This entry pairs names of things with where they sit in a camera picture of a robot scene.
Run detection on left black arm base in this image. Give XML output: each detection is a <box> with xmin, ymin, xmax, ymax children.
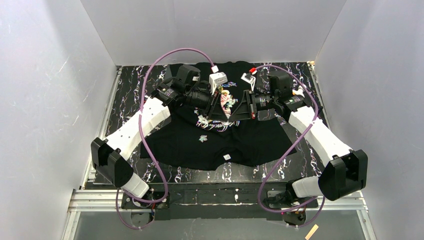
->
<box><xmin>120</xmin><ymin>190</ymin><xmax>171</xmax><ymax>210</ymax></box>

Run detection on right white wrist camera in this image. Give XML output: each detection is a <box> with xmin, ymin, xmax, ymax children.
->
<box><xmin>241</xmin><ymin>67</ymin><xmax>257</xmax><ymax>91</ymax></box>

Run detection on black marble pattern mat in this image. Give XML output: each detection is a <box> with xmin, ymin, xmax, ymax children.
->
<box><xmin>104</xmin><ymin>62</ymin><xmax>324</xmax><ymax>185</ymax></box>

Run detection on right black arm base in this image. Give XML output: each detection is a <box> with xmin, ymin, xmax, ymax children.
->
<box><xmin>262</xmin><ymin>188</ymin><xmax>319</xmax><ymax>210</ymax></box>

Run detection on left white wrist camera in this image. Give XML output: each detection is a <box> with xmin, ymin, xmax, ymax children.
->
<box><xmin>208</xmin><ymin>65</ymin><xmax>228</xmax><ymax>94</ymax></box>

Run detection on aluminium rail frame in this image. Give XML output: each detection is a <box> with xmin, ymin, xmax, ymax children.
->
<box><xmin>61</xmin><ymin>62</ymin><xmax>377</xmax><ymax>240</ymax></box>

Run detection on orange white toy tool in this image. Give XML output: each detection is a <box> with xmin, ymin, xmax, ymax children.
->
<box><xmin>292</xmin><ymin>86</ymin><xmax>305</xmax><ymax>98</ymax></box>

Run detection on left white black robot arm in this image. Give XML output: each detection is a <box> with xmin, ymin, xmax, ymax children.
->
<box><xmin>90</xmin><ymin>64</ymin><xmax>228</xmax><ymax>203</ymax></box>

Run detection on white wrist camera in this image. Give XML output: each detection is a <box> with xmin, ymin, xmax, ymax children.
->
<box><xmin>208</xmin><ymin>65</ymin><xmax>228</xmax><ymax>94</ymax></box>
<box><xmin>241</xmin><ymin>67</ymin><xmax>257</xmax><ymax>91</ymax></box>

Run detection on black printed t-shirt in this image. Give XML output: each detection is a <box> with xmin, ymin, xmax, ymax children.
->
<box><xmin>140</xmin><ymin>61</ymin><xmax>298</xmax><ymax>172</ymax></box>

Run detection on beige tape strip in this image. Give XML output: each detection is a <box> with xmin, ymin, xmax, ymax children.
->
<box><xmin>304</xmin><ymin>224</ymin><xmax>319</xmax><ymax>240</ymax></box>

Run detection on small floral brooch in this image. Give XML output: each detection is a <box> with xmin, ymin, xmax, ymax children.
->
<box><xmin>198</xmin><ymin>135</ymin><xmax>208</xmax><ymax>143</ymax></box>

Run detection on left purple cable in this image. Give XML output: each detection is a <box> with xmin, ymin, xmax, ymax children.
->
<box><xmin>115</xmin><ymin>47</ymin><xmax>218</xmax><ymax>231</ymax></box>

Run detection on white garment label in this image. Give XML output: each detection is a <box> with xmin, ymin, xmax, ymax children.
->
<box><xmin>223</xmin><ymin>154</ymin><xmax>231</xmax><ymax>161</ymax></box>

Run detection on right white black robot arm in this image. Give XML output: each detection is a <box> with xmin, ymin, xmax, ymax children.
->
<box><xmin>235</xmin><ymin>69</ymin><xmax>368</xmax><ymax>204</ymax></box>

